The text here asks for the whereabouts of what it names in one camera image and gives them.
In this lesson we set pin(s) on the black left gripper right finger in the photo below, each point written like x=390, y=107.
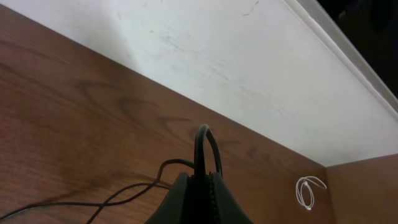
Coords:
x=226, y=210

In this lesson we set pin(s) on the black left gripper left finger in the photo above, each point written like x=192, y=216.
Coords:
x=171, y=208

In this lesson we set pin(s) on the cardboard panel right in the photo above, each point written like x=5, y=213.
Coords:
x=364, y=191

